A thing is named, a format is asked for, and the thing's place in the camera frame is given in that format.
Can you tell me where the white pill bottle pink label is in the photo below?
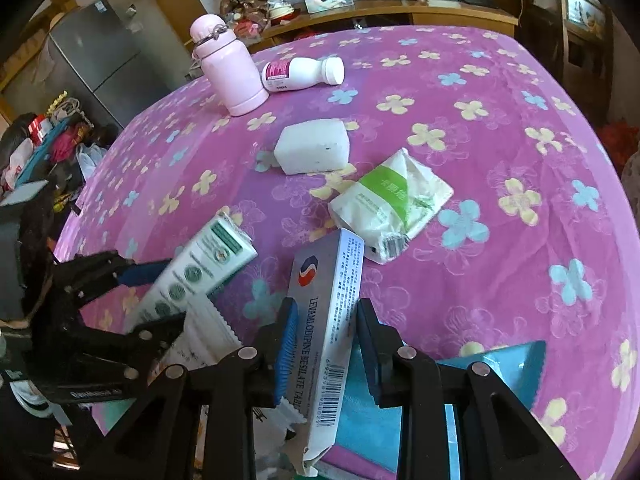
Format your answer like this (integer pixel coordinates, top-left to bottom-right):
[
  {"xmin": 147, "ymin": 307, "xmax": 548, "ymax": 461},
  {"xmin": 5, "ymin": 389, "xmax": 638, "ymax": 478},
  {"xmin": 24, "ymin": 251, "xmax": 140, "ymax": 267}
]
[{"xmin": 262, "ymin": 56, "xmax": 346, "ymax": 94}]

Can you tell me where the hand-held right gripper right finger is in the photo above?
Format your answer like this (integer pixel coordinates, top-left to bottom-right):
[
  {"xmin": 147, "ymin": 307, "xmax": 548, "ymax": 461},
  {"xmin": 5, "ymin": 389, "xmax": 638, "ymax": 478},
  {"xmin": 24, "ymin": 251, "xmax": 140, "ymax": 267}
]
[{"xmin": 354, "ymin": 297, "xmax": 586, "ymax": 480}]

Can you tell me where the silver medicine box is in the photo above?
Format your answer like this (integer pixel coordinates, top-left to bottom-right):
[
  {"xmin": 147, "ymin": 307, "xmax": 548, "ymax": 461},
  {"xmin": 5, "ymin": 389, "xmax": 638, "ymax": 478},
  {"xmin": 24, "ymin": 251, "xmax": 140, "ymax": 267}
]
[{"xmin": 285, "ymin": 228, "xmax": 366, "ymax": 478}]

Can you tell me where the pink floral blanket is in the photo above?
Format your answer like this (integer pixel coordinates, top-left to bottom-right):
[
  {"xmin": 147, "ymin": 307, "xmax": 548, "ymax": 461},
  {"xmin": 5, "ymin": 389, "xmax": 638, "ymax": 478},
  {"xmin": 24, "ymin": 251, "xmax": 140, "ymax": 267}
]
[{"xmin": 52, "ymin": 24, "xmax": 640, "ymax": 480}]

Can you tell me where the green and white carton box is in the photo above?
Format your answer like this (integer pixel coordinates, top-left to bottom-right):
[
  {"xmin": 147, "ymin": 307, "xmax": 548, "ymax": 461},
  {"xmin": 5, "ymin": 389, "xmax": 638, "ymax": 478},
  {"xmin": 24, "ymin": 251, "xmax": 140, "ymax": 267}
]
[{"xmin": 122, "ymin": 211, "xmax": 259, "ymax": 333}]

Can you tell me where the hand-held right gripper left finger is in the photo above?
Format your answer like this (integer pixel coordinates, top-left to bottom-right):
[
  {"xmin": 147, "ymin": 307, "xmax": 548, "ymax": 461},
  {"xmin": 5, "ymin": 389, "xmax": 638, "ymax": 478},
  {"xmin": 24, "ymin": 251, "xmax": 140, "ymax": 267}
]
[{"xmin": 95, "ymin": 297, "xmax": 301, "ymax": 480}]

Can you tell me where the grey refrigerator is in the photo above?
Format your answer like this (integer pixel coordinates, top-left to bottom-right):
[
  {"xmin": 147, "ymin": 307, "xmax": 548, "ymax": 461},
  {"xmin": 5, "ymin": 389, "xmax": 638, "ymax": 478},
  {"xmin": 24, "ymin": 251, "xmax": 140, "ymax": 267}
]
[{"xmin": 47, "ymin": 0, "xmax": 153, "ymax": 128}]

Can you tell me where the white foam block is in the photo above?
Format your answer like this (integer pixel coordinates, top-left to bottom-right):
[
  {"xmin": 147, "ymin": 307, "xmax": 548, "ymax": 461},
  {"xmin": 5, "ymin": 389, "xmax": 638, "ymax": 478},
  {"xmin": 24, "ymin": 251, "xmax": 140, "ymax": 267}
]
[{"xmin": 273, "ymin": 118, "xmax": 351, "ymax": 177}]

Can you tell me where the pile of bags and clothes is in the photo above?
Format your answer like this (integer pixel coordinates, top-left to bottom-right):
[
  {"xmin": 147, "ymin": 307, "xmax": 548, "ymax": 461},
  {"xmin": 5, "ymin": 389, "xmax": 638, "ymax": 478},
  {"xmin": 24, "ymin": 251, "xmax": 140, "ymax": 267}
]
[{"xmin": 0, "ymin": 110, "xmax": 118, "ymax": 201}]

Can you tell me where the white green tissue packet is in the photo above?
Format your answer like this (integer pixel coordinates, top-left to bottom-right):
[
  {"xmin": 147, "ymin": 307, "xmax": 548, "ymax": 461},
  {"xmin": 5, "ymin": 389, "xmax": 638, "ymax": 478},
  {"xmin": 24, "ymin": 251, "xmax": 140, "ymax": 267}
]
[{"xmin": 327, "ymin": 147, "xmax": 455, "ymax": 266}]

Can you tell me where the white serrated wrapper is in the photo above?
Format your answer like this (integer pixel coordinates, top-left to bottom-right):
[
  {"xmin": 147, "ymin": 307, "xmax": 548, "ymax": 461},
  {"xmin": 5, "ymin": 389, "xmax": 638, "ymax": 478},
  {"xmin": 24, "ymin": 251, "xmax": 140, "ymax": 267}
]
[{"xmin": 160, "ymin": 296, "xmax": 308, "ymax": 461}]

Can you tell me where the pink thermos bottle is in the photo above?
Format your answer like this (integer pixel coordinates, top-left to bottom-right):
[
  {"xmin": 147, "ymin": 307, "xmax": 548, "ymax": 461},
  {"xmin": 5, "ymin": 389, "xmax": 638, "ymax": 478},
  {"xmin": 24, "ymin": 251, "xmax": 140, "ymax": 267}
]
[{"xmin": 190, "ymin": 15, "xmax": 269, "ymax": 117}]

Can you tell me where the blue foil packet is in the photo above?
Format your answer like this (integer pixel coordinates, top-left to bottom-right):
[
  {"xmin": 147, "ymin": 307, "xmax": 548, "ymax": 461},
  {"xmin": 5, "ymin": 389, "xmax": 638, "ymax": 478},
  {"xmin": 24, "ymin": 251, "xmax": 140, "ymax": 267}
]
[{"xmin": 320, "ymin": 340, "xmax": 547, "ymax": 480}]

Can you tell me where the wooden cabinet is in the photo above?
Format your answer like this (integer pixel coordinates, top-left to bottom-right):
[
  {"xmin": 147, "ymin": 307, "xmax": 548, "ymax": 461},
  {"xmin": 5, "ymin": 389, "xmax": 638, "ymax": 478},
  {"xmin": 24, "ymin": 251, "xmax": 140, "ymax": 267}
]
[{"xmin": 250, "ymin": 0, "xmax": 521, "ymax": 53}]

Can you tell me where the red bag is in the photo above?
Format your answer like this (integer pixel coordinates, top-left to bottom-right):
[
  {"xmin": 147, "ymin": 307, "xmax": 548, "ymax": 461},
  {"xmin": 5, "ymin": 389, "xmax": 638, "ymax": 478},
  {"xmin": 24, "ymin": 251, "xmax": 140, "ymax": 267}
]
[{"xmin": 600, "ymin": 120, "xmax": 640, "ymax": 161}]

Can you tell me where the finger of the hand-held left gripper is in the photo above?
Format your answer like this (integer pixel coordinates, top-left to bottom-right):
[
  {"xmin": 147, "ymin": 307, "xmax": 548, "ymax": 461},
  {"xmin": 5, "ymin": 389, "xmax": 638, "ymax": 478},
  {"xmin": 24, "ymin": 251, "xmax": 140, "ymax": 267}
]
[
  {"xmin": 65, "ymin": 311, "xmax": 187, "ymax": 386},
  {"xmin": 52, "ymin": 250, "xmax": 173, "ymax": 306}
]

